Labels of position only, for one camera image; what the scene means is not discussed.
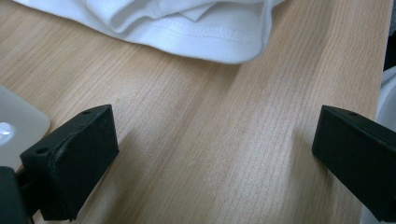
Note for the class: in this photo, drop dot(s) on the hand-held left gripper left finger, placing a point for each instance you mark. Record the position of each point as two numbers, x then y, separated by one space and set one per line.
77 161

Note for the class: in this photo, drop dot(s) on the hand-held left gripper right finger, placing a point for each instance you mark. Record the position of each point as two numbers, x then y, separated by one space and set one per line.
364 161

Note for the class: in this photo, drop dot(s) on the white garment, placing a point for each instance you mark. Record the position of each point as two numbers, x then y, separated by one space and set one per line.
199 34

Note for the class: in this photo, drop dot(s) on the white round object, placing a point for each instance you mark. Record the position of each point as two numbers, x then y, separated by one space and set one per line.
388 99

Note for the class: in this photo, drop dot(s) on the pale grey rounded flat base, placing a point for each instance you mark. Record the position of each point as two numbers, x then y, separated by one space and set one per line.
21 124

